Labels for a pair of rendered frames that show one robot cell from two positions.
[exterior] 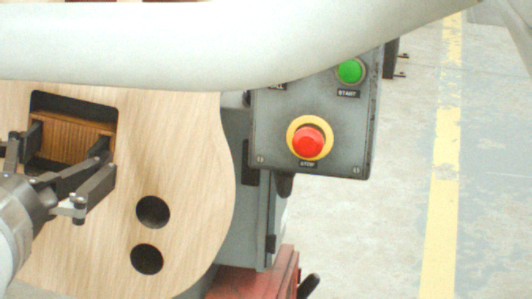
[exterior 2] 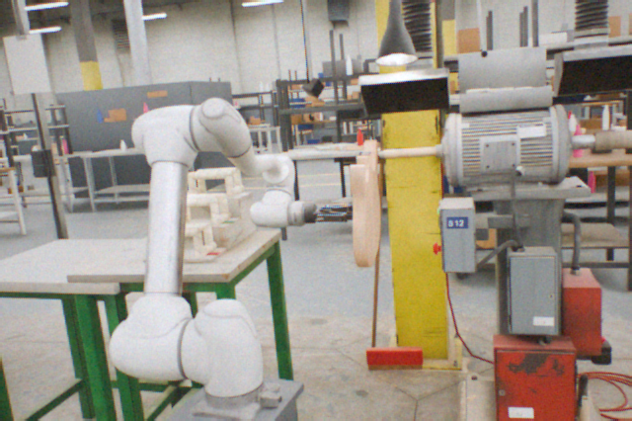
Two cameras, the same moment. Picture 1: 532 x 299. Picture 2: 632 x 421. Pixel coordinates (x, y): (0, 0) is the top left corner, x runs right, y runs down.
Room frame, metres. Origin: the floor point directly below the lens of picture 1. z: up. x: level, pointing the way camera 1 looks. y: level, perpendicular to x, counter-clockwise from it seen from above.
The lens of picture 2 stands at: (1.06, -1.80, 1.47)
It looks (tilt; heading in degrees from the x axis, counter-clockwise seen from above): 12 degrees down; 95
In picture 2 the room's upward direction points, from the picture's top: 5 degrees counter-clockwise
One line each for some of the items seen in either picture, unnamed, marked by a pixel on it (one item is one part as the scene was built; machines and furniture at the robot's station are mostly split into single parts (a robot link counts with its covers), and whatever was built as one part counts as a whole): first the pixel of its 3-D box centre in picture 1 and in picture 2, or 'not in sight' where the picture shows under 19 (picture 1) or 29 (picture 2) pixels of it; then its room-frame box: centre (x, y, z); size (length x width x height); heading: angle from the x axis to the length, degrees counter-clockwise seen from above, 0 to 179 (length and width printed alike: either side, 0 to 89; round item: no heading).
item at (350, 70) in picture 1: (350, 70); not in sight; (1.27, -0.11, 1.07); 0.03 x 0.01 x 0.03; 80
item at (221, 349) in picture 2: not in sight; (225, 343); (0.66, -0.45, 0.87); 0.18 x 0.16 x 0.22; 175
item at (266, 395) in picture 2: not in sight; (242, 392); (0.69, -0.45, 0.73); 0.22 x 0.18 x 0.06; 163
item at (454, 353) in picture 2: not in sight; (424, 348); (1.30, 1.23, 0.02); 0.40 x 0.40 x 0.02; 80
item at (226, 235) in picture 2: not in sight; (202, 234); (0.38, 0.35, 0.98); 0.27 x 0.16 x 0.09; 170
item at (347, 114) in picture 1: (304, 93); (481, 240); (1.39, -0.06, 0.99); 0.24 x 0.21 x 0.26; 170
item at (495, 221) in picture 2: not in sight; (508, 221); (1.50, 0.05, 1.02); 0.13 x 0.04 x 0.04; 170
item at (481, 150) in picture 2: not in sight; (504, 147); (1.52, 0.16, 1.25); 0.41 x 0.27 x 0.26; 170
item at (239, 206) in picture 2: not in sight; (218, 215); (0.41, 0.50, 1.02); 0.27 x 0.15 x 0.17; 170
